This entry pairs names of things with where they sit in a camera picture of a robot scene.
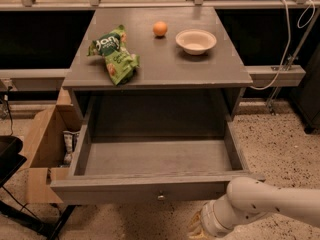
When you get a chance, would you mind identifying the cardboard box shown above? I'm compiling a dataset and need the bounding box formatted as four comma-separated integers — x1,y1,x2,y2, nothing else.
23,88,81,203

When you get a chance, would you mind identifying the orange fruit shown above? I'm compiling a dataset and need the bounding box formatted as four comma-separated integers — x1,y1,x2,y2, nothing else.
153,21,168,37

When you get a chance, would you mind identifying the snack bag in box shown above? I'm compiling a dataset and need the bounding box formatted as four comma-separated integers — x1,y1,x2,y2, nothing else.
63,131,80,165

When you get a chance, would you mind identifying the green chip bag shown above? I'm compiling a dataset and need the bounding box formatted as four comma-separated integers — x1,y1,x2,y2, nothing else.
87,25,140,85

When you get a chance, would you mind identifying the black stand left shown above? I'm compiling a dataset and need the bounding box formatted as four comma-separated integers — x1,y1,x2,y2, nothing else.
0,136,75,240

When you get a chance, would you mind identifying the grey wooden drawer cabinet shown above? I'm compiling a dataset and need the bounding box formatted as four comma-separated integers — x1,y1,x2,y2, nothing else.
63,6,252,91

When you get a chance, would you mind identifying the grey top drawer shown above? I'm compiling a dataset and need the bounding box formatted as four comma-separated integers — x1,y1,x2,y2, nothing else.
51,93,250,205

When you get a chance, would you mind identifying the white cable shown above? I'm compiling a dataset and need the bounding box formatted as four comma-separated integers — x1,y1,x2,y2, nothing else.
249,0,316,91

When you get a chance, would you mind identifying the metal railing frame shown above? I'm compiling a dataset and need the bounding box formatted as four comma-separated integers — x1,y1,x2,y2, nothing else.
0,0,320,92

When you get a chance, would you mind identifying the round metal top drawer knob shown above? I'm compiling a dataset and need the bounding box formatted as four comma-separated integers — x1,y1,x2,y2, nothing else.
157,192,166,201

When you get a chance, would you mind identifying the white bowl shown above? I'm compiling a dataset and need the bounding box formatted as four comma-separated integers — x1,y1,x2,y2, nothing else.
176,29,217,55

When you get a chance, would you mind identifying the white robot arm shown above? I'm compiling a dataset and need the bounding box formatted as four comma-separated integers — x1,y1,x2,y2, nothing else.
187,177,320,240

